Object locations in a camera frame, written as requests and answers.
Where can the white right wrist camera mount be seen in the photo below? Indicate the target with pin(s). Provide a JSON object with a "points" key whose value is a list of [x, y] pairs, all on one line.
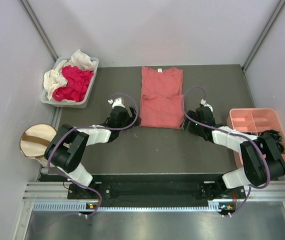
{"points": [[203, 103]]}

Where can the dark coiled item front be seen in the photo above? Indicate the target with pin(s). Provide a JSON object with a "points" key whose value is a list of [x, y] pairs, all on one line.
{"points": [[280, 146]]}

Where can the magenta t-shirt in bin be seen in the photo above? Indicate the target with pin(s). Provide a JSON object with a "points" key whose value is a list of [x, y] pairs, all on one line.
{"points": [[77, 84]]}

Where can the dark coiled item back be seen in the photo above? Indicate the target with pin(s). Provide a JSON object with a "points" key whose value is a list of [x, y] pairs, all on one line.
{"points": [[271, 132]]}

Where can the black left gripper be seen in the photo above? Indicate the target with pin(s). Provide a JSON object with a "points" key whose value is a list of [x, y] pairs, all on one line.
{"points": [[131, 120]]}

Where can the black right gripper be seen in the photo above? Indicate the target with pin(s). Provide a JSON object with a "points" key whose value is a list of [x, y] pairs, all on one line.
{"points": [[193, 131]]}

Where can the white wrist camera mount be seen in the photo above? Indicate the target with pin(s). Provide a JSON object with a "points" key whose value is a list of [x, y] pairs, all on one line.
{"points": [[203, 103], [117, 102]]}

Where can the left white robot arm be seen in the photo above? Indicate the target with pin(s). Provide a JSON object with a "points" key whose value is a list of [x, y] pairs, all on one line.
{"points": [[65, 151]]}

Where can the dark coiled item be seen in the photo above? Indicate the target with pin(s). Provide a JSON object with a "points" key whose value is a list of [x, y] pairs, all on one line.
{"points": [[271, 132], [280, 146]]}

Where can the pink divided organizer tray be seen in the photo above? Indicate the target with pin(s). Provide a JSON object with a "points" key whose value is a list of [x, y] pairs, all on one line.
{"points": [[254, 121]]}

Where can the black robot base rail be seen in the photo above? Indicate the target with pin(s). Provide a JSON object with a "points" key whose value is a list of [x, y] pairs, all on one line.
{"points": [[155, 190]]}

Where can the cream t-shirt in bin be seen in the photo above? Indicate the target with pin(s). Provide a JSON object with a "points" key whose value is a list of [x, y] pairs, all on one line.
{"points": [[57, 75]]}

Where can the round cream fabric basket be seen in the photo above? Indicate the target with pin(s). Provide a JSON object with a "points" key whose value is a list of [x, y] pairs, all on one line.
{"points": [[35, 140]]}

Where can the grey plastic laundry bin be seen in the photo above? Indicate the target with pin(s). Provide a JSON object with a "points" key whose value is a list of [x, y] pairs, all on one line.
{"points": [[68, 82]]}

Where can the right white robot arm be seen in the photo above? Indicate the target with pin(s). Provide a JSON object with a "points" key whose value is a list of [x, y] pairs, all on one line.
{"points": [[262, 160]]}

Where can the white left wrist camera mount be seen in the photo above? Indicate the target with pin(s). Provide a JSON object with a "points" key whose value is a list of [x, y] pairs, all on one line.
{"points": [[117, 102]]}

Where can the salmon pink t-shirt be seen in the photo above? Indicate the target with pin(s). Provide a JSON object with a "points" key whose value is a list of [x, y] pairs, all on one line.
{"points": [[161, 98]]}

